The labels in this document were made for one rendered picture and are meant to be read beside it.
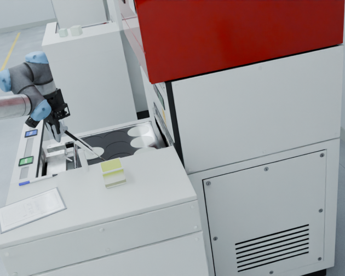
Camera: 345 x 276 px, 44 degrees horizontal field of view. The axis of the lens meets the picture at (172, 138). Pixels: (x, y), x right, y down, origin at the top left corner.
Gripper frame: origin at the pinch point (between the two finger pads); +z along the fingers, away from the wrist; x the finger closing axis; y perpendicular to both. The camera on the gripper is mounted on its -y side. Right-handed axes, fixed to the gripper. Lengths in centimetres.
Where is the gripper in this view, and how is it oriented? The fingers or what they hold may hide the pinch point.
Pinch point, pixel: (56, 140)
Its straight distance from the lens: 176.7
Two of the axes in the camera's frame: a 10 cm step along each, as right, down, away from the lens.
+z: 1.4, 8.7, 4.7
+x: -7.5, -2.1, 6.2
